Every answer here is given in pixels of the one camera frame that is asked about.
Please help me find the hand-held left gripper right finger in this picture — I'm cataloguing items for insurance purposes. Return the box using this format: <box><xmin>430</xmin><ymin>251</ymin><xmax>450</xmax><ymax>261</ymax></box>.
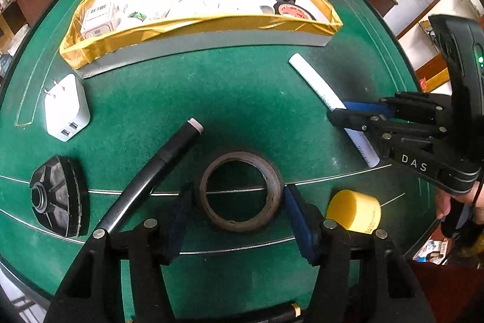
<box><xmin>283</xmin><ymin>184</ymin><xmax>435</xmax><ymax>323</ymax></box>

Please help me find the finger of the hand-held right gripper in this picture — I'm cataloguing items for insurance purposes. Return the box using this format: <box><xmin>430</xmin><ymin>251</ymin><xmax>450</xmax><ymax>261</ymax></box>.
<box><xmin>342</xmin><ymin>92</ymin><xmax>444</xmax><ymax>121</ymax></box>
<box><xmin>327</xmin><ymin>108</ymin><xmax>435</xmax><ymax>143</ymax></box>

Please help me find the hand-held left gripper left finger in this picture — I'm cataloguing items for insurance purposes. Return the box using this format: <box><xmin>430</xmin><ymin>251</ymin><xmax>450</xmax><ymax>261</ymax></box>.
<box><xmin>43</xmin><ymin>182</ymin><xmax>194</xmax><ymax>323</ymax></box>

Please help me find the white marker pen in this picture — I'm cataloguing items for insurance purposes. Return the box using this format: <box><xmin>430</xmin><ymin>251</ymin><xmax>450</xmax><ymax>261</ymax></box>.
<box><xmin>288</xmin><ymin>53</ymin><xmax>380</xmax><ymax>168</ymax></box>

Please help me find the black electrical tape roll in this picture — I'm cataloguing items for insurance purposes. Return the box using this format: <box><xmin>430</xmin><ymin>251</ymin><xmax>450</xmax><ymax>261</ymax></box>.
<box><xmin>194</xmin><ymin>151</ymin><xmax>285</xmax><ymax>233</ymax></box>

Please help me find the gold lined storage box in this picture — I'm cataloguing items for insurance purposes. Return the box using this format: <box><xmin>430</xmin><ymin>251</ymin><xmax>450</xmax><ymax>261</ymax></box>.
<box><xmin>59</xmin><ymin>0</ymin><xmax>344</xmax><ymax>71</ymax></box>

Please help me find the white box with barcode label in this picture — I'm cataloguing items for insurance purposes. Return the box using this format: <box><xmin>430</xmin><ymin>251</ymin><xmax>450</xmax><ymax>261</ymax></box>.
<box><xmin>80</xmin><ymin>2</ymin><xmax>117</xmax><ymax>41</ymax></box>

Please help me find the person's right hand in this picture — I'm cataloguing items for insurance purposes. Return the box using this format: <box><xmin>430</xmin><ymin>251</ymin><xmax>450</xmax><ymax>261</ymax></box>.
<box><xmin>435</xmin><ymin>189</ymin><xmax>484</xmax><ymax>219</ymax></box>

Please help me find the yellow cylindrical cap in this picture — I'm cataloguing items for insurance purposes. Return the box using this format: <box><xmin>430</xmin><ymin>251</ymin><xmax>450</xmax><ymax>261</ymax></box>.
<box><xmin>325</xmin><ymin>189</ymin><xmax>382</xmax><ymax>235</ymax></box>

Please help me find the black art marker white end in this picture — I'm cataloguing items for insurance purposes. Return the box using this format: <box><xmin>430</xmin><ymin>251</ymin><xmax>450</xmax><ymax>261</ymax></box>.
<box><xmin>97</xmin><ymin>117</ymin><xmax>205</xmax><ymax>235</ymax></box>

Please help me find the black art marker yellow end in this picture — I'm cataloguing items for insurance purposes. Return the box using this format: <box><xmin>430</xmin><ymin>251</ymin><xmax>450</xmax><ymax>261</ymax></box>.
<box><xmin>261</xmin><ymin>302</ymin><xmax>303</xmax><ymax>323</ymax></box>

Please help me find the red label tape roll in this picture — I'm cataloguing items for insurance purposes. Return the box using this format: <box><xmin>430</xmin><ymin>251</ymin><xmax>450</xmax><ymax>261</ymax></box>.
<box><xmin>274</xmin><ymin>2</ymin><xmax>317</xmax><ymax>21</ymax></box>

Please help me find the black triangular filter cartridge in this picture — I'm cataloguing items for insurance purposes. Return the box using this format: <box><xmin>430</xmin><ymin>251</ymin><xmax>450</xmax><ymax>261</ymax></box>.
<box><xmin>29</xmin><ymin>155</ymin><xmax>90</xmax><ymax>239</ymax></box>

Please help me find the colourful package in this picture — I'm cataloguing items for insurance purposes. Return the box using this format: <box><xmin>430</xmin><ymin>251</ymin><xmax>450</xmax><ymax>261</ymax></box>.
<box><xmin>412</xmin><ymin>237</ymin><xmax>451</xmax><ymax>265</ymax></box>

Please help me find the white dual port charger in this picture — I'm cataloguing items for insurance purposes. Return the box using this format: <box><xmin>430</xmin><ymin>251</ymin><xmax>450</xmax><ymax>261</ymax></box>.
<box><xmin>44</xmin><ymin>73</ymin><xmax>91</xmax><ymax>143</ymax></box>

